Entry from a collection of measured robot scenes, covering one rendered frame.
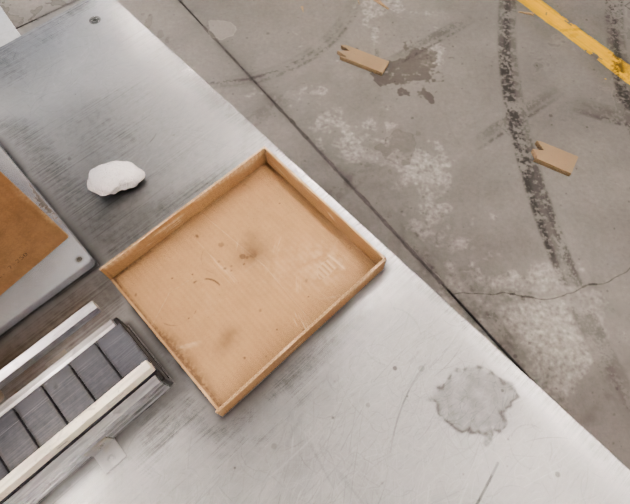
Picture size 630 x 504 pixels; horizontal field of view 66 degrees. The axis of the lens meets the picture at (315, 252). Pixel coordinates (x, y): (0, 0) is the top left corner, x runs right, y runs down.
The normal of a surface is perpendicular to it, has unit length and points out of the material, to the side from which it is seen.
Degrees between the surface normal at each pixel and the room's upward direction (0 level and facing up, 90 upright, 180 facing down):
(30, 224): 90
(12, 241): 90
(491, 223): 0
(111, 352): 0
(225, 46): 0
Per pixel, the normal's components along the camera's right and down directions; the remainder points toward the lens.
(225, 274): 0.00, -0.40
